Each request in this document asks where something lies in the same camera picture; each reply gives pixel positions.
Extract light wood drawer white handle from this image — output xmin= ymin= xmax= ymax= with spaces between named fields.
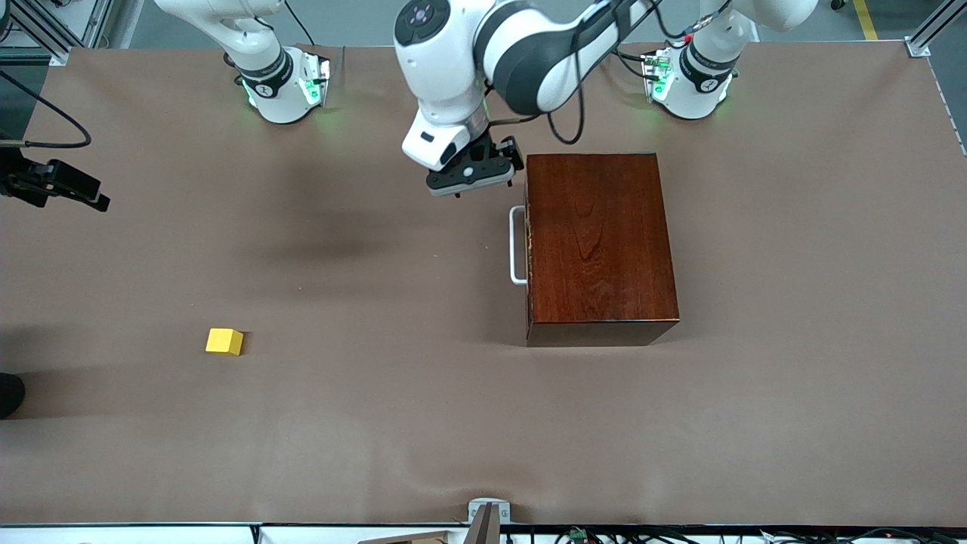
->
xmin=509 ymin=206 xmax=530 ymax=286

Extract yellow block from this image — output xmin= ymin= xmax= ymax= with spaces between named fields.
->
xmin=205 ymin=328 xmax=245 ymax=357

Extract dark brown wooden cabinet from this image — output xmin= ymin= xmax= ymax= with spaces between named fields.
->
xmin=525 ymin=153 xmax=679 ymax=347

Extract black ribbed round knob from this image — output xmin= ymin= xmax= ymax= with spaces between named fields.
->
xmin=0 ymin=372 xmax=26 ymax=419

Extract brown cardboard piece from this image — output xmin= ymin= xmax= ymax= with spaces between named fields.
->
xmin=359 ymin=531 xmax=456 ymax=544

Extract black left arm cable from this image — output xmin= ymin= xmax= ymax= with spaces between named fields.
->
xmin=548 ymin=0 xmax=700 ymax=146

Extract aluminium frame profile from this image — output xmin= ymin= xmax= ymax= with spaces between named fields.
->
xmin=907 ymin=0 xmax=967 ymax=58
xmin=0 ymin=0 xmax=114 ymax=66

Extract black base cable bundle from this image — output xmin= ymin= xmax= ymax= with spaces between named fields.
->
xmin=616 ymin=47 xmax=658 ymax=81

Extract thin black base cable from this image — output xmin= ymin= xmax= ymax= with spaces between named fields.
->
xmin=283 ymin=0 xmax=317 ymax=46

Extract white table frame rail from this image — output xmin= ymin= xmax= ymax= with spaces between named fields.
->
xmin=0 ymin=523 xmax=469 ymax=544

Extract grey metal camera mount bracket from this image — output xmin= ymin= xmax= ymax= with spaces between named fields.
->
xmin=467 ymin=497 xmax=511 ymax=544

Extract tangled black cables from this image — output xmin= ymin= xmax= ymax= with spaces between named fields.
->
xmin=555 ymin=527 xmax=967 ymax=544

